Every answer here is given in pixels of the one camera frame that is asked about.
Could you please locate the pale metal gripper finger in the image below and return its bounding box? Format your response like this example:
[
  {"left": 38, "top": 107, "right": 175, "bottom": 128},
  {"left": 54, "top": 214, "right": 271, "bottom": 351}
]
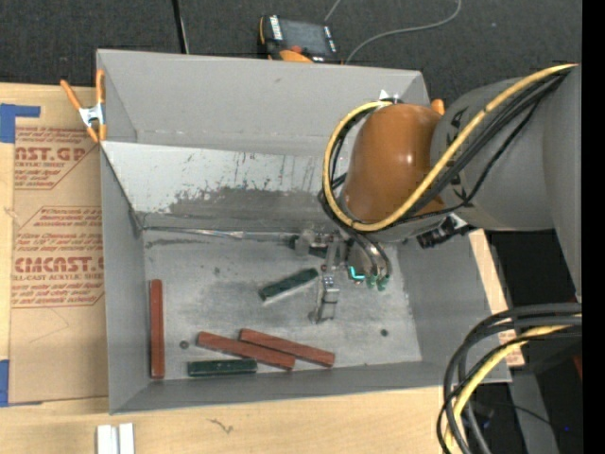
[
  {"left": 308, "top": 274, "right": 342, "bottom": 325},
  {"left": 283, "top": 230, "right": 329, "bottom": 257}
]

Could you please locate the dark green flat block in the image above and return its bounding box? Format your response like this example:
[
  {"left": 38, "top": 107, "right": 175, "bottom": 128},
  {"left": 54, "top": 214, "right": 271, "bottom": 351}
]
[
  {"left": 257, "top": 267, "right": 320, "bottom": 303},
  {"left": 186, "top": 358, "right": 259, "bottom": 378}
]

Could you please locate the red-brown flat block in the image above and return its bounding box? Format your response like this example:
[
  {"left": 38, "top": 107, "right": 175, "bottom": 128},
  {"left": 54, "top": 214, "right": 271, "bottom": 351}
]
[
  {"left": 148, "top": 278, "right": 167, "bottom": 380},
  {"left": 237, "top": 327, "right": 337, "bottom": 369},
  {"left": 195, "top": 330, "right": 297, "bottom": 373}
]

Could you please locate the grey metal bin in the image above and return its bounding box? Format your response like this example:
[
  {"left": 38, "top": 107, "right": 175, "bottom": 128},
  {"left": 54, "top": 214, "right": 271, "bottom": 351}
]
[{"left": 95, "top": 48, "right": 514, "bottom": 415}]

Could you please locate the brown cardboard board, red print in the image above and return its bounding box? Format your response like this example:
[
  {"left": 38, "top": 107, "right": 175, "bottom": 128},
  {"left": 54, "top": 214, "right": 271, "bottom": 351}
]
[{"left": 0, "top": 81, "right": 526, "bottom": 409}]

